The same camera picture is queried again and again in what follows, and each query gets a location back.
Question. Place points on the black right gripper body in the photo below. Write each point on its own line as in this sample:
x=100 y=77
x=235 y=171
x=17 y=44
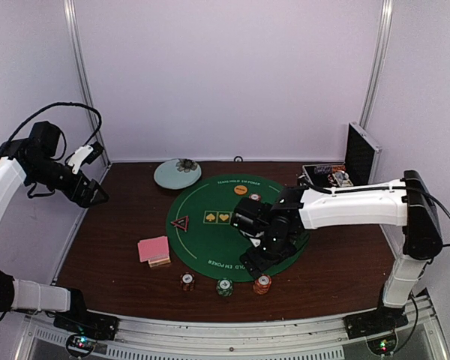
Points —
x=275 y=250

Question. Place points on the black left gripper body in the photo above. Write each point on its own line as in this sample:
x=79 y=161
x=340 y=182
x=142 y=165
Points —
x=67 y=188

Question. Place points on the red poker chip stack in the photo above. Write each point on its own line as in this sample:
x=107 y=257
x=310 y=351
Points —
x=262 y=284

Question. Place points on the small red chip stack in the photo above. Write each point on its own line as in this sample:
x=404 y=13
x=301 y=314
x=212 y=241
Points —
x=255 y=196

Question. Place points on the orange big blind button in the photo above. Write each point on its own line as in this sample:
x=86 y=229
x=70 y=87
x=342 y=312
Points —
x=240 y=190

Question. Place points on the black triangular dealer button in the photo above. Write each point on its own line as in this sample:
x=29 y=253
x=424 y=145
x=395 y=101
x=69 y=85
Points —
x=181 y=223

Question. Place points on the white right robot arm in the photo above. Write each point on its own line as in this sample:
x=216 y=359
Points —
x=403 y=202

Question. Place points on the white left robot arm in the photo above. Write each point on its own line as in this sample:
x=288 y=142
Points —
x=31 y=162

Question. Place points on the green poker chip stack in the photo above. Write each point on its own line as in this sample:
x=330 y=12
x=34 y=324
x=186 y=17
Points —
x=224 y=287

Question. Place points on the round green poker mat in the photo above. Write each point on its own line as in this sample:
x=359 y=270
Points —
x=212 y=246

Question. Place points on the brown poker chip stack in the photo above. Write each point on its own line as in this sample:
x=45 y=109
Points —
x=187 y=281

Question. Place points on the red-backed playing card deck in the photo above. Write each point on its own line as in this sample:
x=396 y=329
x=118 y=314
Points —
x=153 y=249

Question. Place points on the light blue flower plate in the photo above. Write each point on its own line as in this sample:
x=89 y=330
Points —
x=177 y=174

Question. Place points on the playing card box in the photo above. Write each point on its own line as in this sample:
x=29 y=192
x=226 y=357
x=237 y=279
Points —
x=159 y=262

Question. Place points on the aluminium poker case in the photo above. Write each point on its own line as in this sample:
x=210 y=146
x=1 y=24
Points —
x=357 y=168

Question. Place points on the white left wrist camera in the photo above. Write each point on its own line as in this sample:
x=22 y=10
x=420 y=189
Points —
x=85 y=154

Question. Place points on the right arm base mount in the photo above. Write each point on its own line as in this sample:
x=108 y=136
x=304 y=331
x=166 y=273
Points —
x=377 y=321

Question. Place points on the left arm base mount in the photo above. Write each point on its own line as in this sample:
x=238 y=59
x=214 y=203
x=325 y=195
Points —
x=79 y=320

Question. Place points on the aluminium front rail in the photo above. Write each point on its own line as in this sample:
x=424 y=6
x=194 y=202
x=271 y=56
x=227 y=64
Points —
x=322 y=337

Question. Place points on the left aluminium frame post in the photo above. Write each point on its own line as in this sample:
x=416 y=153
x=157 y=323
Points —
x=85 y=90

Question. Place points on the aluminium frame post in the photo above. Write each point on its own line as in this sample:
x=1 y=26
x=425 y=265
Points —
x=379 y=59
x=85 y=90

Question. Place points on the right aluminium frame post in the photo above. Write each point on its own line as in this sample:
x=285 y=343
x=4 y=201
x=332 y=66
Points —
x=379 y=59

